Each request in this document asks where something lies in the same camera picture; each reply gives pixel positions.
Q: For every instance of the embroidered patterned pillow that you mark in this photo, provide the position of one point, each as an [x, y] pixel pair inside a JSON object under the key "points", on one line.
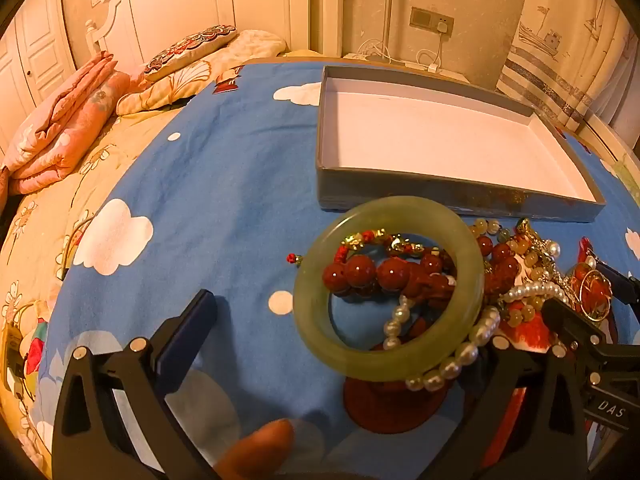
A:
{"points": [[190, 50]]}

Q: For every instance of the pink folded quilt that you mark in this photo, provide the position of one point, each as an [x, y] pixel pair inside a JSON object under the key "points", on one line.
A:
{"points": [[65, 125]]}

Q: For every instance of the cream ruffled cushion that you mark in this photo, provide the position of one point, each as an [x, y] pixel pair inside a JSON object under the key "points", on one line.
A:
{"points": [[260, 42]]}

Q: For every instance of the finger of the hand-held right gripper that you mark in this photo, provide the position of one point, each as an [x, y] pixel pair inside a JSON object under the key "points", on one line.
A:
{"points": [[617, 282], [570, 320]]}

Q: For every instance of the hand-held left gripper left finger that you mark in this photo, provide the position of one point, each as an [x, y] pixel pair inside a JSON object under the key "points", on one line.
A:
{"points": [[187, 335]]}

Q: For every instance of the white wooden headboard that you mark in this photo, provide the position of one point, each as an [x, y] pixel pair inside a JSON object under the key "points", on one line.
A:
{"points": [[165, 0]]}

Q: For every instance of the green jade bangle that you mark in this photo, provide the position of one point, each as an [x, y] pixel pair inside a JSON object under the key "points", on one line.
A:
{"points": [[320, 330]]}

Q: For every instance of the yellow floral bedsheet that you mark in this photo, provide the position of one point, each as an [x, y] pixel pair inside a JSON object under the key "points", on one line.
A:
{"points": [[45, 240]]}

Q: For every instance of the striped printed curtain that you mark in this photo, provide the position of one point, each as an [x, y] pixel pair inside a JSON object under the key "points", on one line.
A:
{"points": [[560, 35]]}

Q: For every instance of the wall socket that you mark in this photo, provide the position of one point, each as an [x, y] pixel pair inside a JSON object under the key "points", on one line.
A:
{"points": [[425, 19]]}

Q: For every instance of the yellow floral pillow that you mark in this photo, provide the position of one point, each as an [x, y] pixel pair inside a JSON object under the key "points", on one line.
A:
{"points": [[185, 82]]}

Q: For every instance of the white charger plug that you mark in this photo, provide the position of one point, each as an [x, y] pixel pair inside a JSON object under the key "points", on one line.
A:
{"points": [[443, 27]]}

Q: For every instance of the blue cloud printed blanket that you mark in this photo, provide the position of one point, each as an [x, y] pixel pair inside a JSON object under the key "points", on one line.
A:
{"points": [[215, 170]]}

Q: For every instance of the shallow grey cardboard box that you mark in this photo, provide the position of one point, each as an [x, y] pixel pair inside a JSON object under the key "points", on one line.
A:
{"points": [[450, 130]]}

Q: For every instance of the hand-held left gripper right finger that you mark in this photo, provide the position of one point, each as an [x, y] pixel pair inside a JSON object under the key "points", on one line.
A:
{"points": [[550, 410]]}

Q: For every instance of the white wardrobe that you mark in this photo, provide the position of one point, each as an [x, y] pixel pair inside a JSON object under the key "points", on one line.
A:
{"points": [[40, 50]]}

